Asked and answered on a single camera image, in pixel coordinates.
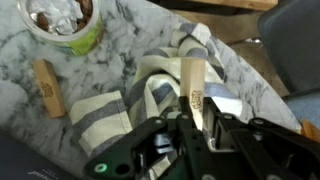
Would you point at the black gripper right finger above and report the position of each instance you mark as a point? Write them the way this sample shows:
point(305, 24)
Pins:
point(266, 153)

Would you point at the wooden jenga block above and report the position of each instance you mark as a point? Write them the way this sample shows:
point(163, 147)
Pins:
point(49, 88)
point(192, 80)

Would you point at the grey blue chair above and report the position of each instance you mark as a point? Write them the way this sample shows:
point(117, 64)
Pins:
point(293, 50)

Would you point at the grey striped cream towel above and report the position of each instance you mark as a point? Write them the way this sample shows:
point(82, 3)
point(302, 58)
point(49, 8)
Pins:
point(100, 120)

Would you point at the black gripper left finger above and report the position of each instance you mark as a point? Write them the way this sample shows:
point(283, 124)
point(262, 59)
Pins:
point(190, 146)

